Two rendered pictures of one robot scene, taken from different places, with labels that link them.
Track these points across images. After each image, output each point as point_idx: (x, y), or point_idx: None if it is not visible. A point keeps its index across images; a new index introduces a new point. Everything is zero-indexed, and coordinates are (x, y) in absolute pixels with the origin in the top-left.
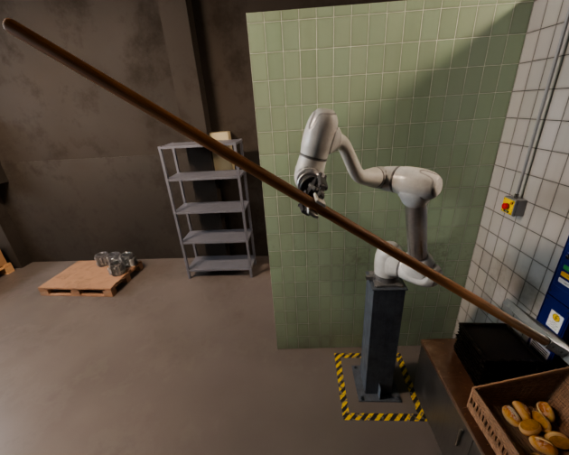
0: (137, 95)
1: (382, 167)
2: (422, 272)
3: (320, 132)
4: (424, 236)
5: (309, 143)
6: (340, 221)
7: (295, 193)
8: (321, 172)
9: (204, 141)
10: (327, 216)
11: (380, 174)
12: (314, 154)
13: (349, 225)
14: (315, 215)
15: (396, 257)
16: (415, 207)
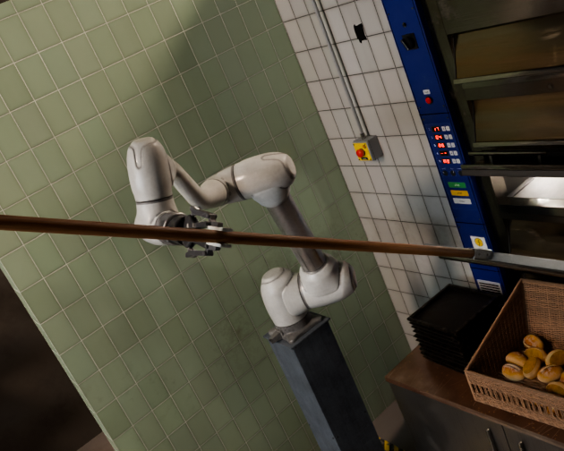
0: None
1: (215, 176)
2: (344, 247)
3: (154, 166)
4: (308, 232)
5: (147, 184)
6: (251, 239)
7: (198, 234)
8: (193, 206)
9: (86, 227)
10: (237, 240)
11: (220, 185)
12: (160, 194)
13: (260, 238)
14: (227, 244)
15: (316, 245)
16: (280, 202)
